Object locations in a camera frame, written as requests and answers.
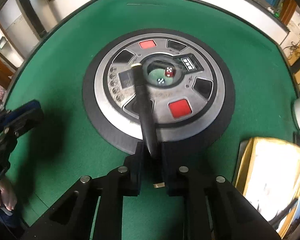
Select black gold pen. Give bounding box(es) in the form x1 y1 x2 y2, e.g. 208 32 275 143
131 63 165 189

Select person left hand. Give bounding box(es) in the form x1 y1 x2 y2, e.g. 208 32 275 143
0 176 17 211

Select yellow-edged white tray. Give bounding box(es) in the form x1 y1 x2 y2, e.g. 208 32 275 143
232 137 300 237

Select round table control panel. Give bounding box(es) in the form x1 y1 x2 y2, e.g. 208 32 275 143
82 29 235 154

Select dark die white dots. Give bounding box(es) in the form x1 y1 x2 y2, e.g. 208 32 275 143
157 78 165 85

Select red die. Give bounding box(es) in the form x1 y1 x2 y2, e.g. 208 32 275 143
165 66 175 77

